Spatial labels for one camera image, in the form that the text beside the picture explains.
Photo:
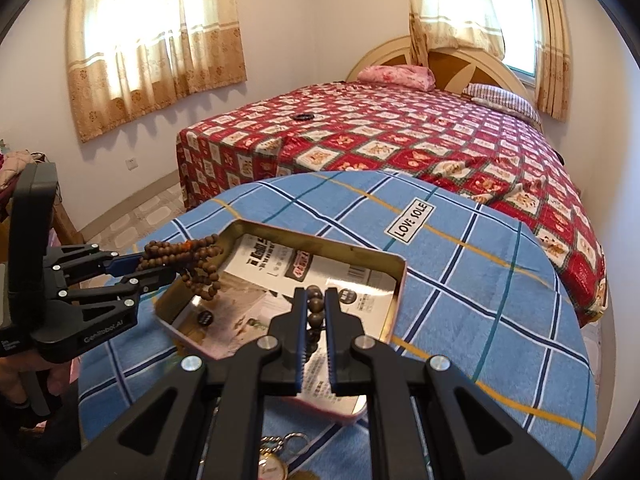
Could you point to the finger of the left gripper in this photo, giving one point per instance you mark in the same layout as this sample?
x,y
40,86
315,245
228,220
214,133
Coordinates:
x,y
121,265
148,280

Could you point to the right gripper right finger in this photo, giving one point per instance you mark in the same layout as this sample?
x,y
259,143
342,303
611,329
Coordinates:
x,y
426,418

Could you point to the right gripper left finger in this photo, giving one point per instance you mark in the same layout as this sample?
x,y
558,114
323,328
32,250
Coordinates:
x,y
203,419

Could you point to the brown wooden bead mala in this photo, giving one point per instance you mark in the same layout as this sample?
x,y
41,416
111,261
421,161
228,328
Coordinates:
x,y
192,260

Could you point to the gold pocket watch with chain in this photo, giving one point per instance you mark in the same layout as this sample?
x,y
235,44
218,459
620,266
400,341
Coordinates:
x,y
270,463

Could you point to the paper sheet in tin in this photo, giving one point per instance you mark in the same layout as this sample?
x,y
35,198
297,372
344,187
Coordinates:
x,y
257,283

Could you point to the pink metal tin box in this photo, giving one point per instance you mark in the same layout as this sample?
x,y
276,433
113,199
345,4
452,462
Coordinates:
x,y
176,304

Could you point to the blue plaid tablecloth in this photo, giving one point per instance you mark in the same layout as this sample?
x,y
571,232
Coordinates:
x,y
479,290

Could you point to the left beige curtain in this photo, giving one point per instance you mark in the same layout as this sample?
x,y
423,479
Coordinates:
x,y
129,58

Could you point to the beige curtain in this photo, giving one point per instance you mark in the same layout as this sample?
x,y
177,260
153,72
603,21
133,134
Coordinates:
x,y
454,24
553,72
129,58

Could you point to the red patterned bedspread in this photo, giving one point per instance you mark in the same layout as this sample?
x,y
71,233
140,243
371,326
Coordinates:
x,y
438,137

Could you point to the plaid checked pillow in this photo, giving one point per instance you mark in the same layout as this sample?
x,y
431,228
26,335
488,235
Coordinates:
x,y
503,101

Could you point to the pink floral pillow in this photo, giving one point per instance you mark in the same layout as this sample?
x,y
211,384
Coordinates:
x,y
407,76

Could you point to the cream wooden headboard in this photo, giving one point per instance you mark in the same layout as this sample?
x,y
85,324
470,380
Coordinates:
x,y
453,69

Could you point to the far right beige curtain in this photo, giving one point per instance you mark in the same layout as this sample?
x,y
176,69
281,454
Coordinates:
x,y
553,72

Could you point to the white wall socket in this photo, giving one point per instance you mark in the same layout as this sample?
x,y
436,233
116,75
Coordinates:
x,y
131,163

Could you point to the small black ring object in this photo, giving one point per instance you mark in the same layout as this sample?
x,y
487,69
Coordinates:
x,y
304,117

